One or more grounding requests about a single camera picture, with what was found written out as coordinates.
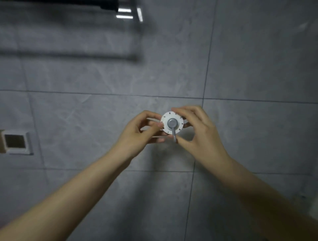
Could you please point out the person's right hand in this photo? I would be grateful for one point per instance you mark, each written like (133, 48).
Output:
(206, 144)

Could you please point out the person's left hand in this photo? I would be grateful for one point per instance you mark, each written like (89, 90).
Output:
(133, 141)

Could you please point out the person's right thumb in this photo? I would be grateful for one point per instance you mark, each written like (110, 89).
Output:
(186, 146)

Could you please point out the person's left thumb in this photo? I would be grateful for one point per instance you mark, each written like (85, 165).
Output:
(152, 129)

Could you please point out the white round adhesive wall hook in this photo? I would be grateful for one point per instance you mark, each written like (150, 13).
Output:
(167, 119)

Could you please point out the person's left forearm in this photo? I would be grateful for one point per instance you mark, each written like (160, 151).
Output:
(69, 198)

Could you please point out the person's right forearm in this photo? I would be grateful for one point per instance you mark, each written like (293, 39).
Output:
(263, 201)

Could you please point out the white wall socket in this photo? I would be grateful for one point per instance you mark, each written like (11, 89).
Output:
(16, 142)

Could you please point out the black towel rail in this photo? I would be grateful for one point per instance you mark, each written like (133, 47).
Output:
(62, 3)

